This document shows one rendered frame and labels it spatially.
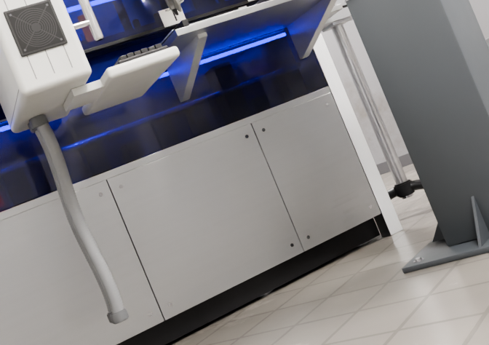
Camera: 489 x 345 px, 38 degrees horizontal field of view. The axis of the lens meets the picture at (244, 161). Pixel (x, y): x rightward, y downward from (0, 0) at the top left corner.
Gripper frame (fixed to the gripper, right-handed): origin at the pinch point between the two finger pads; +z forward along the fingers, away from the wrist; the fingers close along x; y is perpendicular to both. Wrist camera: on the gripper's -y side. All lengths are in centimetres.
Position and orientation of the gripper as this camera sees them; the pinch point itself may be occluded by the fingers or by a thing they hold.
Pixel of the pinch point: (175, 9)
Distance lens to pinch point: 228.6
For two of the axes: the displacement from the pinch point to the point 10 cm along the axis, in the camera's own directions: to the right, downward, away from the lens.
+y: 8.4, -3.5, 4.1
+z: 3.8, 9.2, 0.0
